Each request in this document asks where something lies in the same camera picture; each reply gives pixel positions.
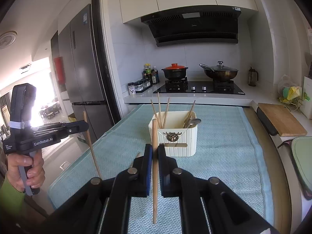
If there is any black wok with lid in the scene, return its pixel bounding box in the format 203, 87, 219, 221
199, 61, 238, 82

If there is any black pot red lid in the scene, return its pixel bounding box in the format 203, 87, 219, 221
162, 63, 188, 81

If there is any grey refrigerator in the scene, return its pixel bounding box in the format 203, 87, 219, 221
58, 4, 114, 143

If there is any teal woven table mat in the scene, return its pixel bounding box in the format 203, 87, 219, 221
48, 104, 274, 233

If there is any green plastic cutting board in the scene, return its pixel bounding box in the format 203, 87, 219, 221
291, 136, 312, 200

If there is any small silver spoon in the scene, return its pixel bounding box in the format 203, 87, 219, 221
183, 115, 194, 128

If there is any black range hood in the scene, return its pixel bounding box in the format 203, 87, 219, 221
141, 5, 241, 47

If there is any cream utensil holder box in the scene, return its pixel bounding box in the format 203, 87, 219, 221
148, 111, 197, 157

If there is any left hand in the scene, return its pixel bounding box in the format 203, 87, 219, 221
6, 150, 45, 192

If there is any large silver spoon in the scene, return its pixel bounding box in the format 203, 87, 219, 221
186, 118, 201, 128

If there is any wooden cutting board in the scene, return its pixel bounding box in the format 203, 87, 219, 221
258, 103, 307, 137

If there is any yellow green bag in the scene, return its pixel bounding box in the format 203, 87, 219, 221
278, 74, 302, 108

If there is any green sleeve forearm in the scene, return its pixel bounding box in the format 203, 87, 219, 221
0, 177, 25, 217

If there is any spice jar rack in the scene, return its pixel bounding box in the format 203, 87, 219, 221
134, 78, 152, 93

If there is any sauce bottles group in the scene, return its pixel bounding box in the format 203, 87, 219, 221
143, 63, 160, 85

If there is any white label spice jar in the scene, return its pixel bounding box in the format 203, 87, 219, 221
128, 82, 136, 95

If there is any black gas stove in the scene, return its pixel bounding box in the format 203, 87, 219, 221
153, 78, 245, 95

